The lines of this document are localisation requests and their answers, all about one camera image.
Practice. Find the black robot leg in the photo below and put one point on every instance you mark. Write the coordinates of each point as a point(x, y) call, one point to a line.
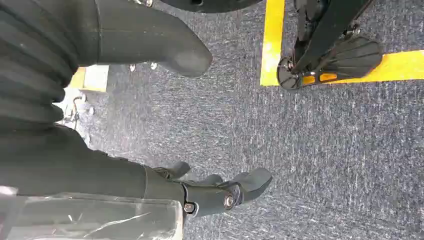
point(331, 23)

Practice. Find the ribbed grey right arm sleeve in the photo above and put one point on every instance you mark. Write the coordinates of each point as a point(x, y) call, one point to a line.
point(33, 59)

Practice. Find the pale yellow sheet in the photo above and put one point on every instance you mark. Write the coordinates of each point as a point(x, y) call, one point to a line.
point(94, 78)

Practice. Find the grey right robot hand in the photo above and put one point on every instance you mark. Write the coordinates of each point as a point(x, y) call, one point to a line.
point(149, 33)

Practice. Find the clear plastic cover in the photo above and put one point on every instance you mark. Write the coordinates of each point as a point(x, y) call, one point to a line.
point(99, 218)

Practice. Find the yellow floor tape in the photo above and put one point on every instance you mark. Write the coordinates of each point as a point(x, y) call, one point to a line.
point(271, 43)

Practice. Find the black robot foot orange reflectors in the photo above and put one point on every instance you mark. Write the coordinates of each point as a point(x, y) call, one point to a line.
point(354, 58)

